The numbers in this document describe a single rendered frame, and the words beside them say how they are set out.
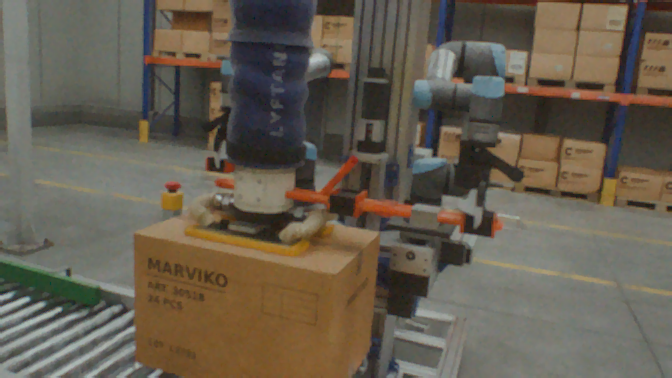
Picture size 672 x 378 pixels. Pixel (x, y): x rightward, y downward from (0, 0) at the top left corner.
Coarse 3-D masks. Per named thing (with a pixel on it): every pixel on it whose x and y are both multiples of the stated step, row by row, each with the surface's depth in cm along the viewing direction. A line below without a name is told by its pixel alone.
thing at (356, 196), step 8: (328, 192) 141; (336, 192) 145; (344, 192) 147; (352, 192) 147; (360, 192) 147; (328, 200) 141; (336, 200) 140; (344, 200) 139; (352, 200) 138; (360, 200) 141; (328, 208) 141; (336, 208) 140; (344, 208) 140; (352, 208) 139; (352, 216) 139
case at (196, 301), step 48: (144, 240) 145; (192, 240) 143; (336, 240) 152; (144, 288) 148; (192, 288) 142; (240, 288) 137; (288, 288) 132; (336, 288) 128; (144, 336) 151; (192, 336) 145; (240, 336) 139; (288, 336) 134; (336, 336) 134
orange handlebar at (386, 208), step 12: (216, 180) 155; (228, 180) 157; (288, 192) 147; (300, 192) 147; (312, 192) 149; (360, 204) 140; (372, 204) 139; (384, 204) 138; (396, 204) 140; (384, 216) 138; (408, 216) 136; (444, 216) 133; (456, 216) 135
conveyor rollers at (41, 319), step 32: (0, 288) 221; (32, 288) 226; (0, 320) 194; (32, 320) 197; (64, 320) 199; (96, 320) 202; (128, 320) 206; (0, 352) 174; (32, 352) 176; (64, 352) 178; (96, 352) 180; (128, 352) 182
